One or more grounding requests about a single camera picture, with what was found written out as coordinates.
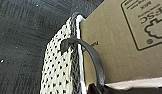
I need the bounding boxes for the large brown cardboard box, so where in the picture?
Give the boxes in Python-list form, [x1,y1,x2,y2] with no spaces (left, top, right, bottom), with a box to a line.
[78,0,162,85]

